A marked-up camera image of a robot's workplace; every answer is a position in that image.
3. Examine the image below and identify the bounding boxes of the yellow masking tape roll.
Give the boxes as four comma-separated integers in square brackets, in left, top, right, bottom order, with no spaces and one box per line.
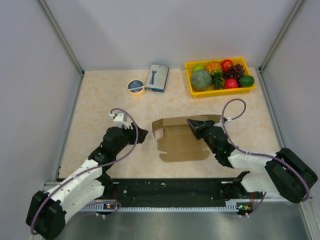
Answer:
[127,79,145,97]

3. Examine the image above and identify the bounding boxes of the red apple back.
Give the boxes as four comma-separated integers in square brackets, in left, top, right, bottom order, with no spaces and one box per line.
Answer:
[220,59,234,72]

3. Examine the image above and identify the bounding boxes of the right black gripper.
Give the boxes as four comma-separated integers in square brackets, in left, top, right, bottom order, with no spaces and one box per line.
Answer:
[187,118,218,154]

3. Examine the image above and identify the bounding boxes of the brown cardboard paper box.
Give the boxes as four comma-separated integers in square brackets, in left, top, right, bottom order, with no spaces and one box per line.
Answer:
[152,114,221,163]

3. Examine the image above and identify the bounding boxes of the yellow plastic bin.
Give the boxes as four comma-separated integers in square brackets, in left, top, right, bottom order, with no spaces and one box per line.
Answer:
[184,56,256,99]

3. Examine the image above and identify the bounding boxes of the small green apple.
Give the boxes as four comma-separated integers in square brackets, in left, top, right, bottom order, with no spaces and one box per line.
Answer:
[192,64,205,73]

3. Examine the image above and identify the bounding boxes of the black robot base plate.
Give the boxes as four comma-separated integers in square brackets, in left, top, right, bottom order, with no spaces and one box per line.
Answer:
[84,170,266,208]

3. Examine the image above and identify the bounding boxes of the red apple front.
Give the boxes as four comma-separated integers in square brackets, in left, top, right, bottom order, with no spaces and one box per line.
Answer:
[224,78,238,89]

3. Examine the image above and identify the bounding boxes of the green round melon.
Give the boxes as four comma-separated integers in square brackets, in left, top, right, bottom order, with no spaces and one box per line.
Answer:
[191,69,212,92]

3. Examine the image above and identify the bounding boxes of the green avocado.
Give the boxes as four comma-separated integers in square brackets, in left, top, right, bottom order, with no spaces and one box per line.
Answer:
[239,75,255,88]

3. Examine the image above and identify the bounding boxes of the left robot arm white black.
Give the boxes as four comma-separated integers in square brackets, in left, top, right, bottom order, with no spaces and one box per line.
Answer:
[26,123,149,240]

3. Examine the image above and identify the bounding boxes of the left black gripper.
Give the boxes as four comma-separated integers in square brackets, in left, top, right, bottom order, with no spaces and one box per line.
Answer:
[113,122,148,156]

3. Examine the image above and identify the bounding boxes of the dark purple grape bunch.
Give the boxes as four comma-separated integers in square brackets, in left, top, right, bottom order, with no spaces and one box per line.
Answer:
[223,64,245,81]

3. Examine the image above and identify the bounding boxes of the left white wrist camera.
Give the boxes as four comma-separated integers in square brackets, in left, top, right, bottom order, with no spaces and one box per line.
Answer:
[109,111,133,129]

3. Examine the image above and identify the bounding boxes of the grey slotted cable duct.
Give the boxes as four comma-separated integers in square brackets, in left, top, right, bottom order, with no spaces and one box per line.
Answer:
[79,199,251,213]

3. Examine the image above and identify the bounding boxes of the small pineapple green leaves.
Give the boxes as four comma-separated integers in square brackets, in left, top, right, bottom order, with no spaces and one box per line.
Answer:
[211,72,224,90]

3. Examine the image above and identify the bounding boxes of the red apple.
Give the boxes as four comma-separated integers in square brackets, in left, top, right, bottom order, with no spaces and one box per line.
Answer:
[224,78,238,89]
[220,59,234,72]

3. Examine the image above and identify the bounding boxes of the razor in blue package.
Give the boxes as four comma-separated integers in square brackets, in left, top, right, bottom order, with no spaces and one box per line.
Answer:
[145,64,170,93]

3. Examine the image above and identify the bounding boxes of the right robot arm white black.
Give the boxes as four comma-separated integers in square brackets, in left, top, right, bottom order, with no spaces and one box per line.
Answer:
[187,118,318,204]

